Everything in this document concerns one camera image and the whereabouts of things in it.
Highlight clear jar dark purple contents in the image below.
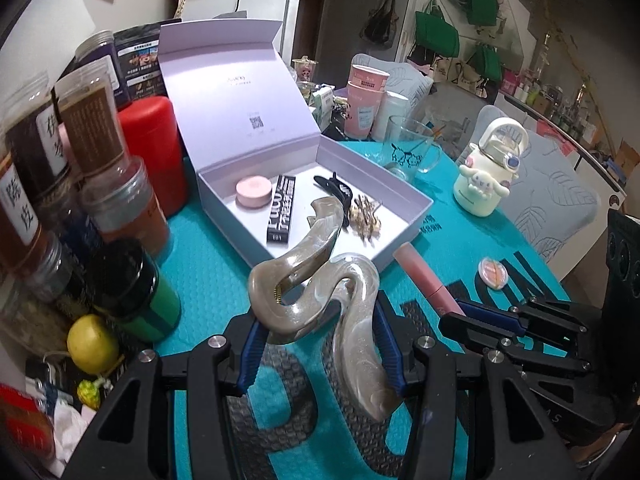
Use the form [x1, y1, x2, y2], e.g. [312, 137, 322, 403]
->
[75, 30, 129, 111]

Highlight yellow lemon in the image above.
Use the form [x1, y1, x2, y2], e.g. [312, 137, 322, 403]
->
[67, 314, 121, 376]

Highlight white refrigerator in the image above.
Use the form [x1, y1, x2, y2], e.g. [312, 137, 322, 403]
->
[172, 0, 302, 66]

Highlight red packet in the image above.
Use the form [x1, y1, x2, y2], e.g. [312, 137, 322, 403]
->
[0, 385, 57, 462]

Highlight round pink compact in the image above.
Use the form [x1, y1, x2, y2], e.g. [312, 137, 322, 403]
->
[236, 176, 273, 209]

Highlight beige hair claw clip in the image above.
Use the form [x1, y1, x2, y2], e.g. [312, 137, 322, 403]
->
[247, 197, 401, 420]

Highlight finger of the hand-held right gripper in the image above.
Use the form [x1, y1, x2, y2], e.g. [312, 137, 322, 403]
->
[457, 295, 591, 357]
[438, 312, 597, 377]

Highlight reddish brown contents jar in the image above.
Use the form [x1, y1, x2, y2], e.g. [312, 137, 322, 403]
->
[80, 155, 172, 257]

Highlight cartoon glass mug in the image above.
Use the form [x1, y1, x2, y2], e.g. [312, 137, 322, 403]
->
[382, 115, 444, 184]

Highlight black lipstick box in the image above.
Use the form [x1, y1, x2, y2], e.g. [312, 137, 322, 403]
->
[266, 175, 297, 246]

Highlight brown handbag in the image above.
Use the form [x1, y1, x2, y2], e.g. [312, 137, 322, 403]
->
[362, 0, 399, 49]

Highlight brown door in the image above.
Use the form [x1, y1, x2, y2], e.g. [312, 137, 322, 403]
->
[299, 0, 327, 62]

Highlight white crumpled paper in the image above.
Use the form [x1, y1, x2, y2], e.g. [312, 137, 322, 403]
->
[50, 400, 97, 463]

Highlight green tote bag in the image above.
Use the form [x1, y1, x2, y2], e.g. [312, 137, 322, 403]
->
[467, 44, 503, 82]
[465, 0, 502, 27]
[415, 10, 460, 59]

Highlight row of small bottles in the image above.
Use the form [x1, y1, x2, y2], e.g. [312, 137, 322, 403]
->
[502, 67, 602, 137]

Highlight white label dark jar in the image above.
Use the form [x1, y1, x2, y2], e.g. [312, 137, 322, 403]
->
[2, 85, 74, 197]

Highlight grey leaf-patterned chair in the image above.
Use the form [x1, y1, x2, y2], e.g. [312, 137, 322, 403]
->
[350, 52, 435, 112]
[475, 105, 602, 281]

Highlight cardboard box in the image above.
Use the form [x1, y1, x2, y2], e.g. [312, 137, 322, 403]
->
[612, 139, 640, 177]

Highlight red canister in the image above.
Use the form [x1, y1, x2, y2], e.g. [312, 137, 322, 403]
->
[117, 96, 190, 218]

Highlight lilac gift box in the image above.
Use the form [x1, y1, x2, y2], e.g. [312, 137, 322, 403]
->
[159, 19, 435, 273]

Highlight black green jar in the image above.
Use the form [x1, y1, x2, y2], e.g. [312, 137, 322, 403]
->
[92, 240, 182, 344]

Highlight black pouch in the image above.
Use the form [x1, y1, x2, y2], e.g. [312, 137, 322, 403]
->
[114, 24, 169, 109]

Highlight small round blush compact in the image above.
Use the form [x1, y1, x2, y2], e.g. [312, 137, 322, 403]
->
[479, 257, 509, 291]

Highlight gold hair clip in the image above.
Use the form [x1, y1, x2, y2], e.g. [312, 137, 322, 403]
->
[348, 197, 372, 234]
[362, 202, 384, 246]

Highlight pink paper cup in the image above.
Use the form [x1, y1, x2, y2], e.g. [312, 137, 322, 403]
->
[345, 87, 386, 141]
[348, 62, 391, 95]

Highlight pink lip gloss tube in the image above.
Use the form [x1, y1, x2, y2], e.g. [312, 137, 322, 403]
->
[392, 242, 468, 317]

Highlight small cartoon cup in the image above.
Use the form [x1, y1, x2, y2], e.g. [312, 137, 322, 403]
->
[292, 56, 319, 87]

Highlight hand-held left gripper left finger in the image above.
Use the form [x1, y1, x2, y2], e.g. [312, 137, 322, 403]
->
[62, 310, 266, 480]

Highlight black hair clip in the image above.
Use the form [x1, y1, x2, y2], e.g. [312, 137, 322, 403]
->
[312, 172, 356, 233]

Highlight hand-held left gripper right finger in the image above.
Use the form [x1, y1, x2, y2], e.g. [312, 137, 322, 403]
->
[372, 302, 576, 480]

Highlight teal foam mat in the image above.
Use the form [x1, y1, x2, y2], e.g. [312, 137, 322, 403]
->
[150, 137, 571, 480]

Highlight green white medicine box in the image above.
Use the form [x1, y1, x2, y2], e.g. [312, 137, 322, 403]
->
[311, 86, 336, 122]

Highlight white cartoon dog bottle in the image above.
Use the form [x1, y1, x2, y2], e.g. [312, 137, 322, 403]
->
[452, 117, 530, 219]

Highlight small yellow-green ball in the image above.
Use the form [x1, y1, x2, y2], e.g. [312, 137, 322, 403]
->
[77, 379, 104, 407]

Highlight brown label jar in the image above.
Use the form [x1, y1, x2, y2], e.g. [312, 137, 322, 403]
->
[52, 67, 129, 182]

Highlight white tumbler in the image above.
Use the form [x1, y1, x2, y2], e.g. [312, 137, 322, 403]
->
[372, 91, 412, 143]

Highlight white label amber jar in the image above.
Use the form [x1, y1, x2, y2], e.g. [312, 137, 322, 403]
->
[0, 155, 52, 272]

